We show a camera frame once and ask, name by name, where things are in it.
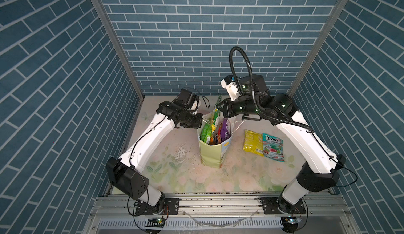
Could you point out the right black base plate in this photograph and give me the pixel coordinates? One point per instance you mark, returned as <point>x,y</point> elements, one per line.
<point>272,205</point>

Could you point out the red snack packet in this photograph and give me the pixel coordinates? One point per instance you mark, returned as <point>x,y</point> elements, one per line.
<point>215,138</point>

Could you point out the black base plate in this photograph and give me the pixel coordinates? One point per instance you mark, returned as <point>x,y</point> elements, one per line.
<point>166,206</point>
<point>272,205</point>

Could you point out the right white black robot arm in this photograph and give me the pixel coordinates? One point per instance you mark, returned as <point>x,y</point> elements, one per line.
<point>320,170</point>

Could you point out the aluminium mounting rail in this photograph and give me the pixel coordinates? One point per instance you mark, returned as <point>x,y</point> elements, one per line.
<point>234,213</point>

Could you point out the green Fox's spring tea packet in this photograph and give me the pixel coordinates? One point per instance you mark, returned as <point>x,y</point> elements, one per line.
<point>215,115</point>

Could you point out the teal Fox's candy packet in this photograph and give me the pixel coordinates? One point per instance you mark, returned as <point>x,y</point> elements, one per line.
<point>273,148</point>

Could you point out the left controller board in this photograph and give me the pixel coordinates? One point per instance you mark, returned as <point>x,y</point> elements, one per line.
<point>154,226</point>

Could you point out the floral paper gift bag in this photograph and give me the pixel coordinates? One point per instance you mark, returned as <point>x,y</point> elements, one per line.
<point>213,156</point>

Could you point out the purple Fox's candy packet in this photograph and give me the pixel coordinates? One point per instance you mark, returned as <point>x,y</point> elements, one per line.
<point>225,131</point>

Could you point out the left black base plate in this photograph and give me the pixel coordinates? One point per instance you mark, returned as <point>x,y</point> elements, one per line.
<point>166,206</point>

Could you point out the right controller board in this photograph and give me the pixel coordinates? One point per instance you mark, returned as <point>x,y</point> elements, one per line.
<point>290,225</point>

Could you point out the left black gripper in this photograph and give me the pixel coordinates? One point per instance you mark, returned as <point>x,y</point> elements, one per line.
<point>197,123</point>

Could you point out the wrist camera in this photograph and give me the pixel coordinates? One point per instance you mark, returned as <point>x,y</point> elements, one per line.
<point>228,83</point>
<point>187,100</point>

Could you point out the bright green snack packet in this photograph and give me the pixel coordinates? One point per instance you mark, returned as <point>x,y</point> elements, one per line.
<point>206,133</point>

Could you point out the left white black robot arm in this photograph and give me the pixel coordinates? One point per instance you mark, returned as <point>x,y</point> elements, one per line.
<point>125,172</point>

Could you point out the controller board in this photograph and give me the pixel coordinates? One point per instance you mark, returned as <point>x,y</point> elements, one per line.
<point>290,225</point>
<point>154,226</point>

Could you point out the yellow snack packet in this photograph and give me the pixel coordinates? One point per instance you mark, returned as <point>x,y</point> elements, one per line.
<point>253,143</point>

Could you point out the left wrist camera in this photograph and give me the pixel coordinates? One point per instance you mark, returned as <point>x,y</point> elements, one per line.
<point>187,100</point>

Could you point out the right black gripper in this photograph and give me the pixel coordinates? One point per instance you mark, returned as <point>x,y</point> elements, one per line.
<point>226,111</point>

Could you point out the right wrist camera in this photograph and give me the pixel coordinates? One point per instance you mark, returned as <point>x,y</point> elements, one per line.
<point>228,83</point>

